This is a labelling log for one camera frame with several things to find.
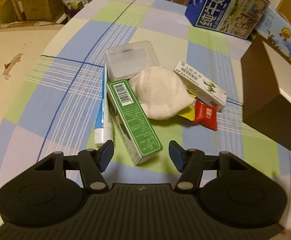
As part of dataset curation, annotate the blue white cream tube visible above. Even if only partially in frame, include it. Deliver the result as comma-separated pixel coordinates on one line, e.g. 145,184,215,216
94,65,113,147

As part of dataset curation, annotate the red snack packet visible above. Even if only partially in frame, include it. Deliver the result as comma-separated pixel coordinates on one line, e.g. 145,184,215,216
192,100,217,131

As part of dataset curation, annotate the green cardboard box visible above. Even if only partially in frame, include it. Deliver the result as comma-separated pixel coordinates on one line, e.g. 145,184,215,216
107,80,162,166

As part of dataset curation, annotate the white ointment box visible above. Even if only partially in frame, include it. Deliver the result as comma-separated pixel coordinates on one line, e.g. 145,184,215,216
174,60,227,112

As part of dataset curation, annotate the white cloth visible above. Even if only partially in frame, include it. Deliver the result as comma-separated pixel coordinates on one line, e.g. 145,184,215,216
129,66,195,120

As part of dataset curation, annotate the clear plastic case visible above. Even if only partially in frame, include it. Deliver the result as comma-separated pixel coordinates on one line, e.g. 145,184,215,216
105,41,159,81

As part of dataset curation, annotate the yellow packet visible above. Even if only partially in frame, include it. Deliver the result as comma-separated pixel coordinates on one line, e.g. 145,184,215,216
177,93,197,122

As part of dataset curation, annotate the checkered bed sheet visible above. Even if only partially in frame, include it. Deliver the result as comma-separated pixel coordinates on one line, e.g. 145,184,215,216
0,0,291,230

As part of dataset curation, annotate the brown storage box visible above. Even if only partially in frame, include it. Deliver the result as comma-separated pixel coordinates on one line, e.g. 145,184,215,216
241,35,291,151

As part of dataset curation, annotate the light blue milk box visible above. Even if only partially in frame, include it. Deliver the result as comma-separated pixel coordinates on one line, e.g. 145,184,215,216
250,7,291,57

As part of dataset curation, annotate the blue milk carton box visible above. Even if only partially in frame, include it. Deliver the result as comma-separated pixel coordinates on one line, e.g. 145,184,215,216
185,0,270,40

